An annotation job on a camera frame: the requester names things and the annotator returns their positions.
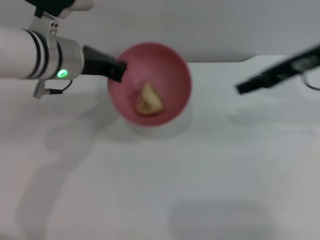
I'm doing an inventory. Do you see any left gripper cable with plug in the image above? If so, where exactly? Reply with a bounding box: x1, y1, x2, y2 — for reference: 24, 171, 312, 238
32, 78, 74, 99

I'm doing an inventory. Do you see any pink plastic bowl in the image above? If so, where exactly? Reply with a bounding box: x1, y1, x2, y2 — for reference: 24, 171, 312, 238
107, 41, 193, 129

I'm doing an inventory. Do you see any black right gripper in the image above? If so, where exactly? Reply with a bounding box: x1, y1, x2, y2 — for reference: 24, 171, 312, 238
234, 43, 320, 96

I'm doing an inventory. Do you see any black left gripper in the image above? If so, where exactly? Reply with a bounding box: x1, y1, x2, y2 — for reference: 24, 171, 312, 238
80, 44, 129, 84

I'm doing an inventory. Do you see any beige egg yolk pastry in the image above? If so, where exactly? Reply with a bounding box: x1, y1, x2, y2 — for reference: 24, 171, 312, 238
134, 82, 165, 118

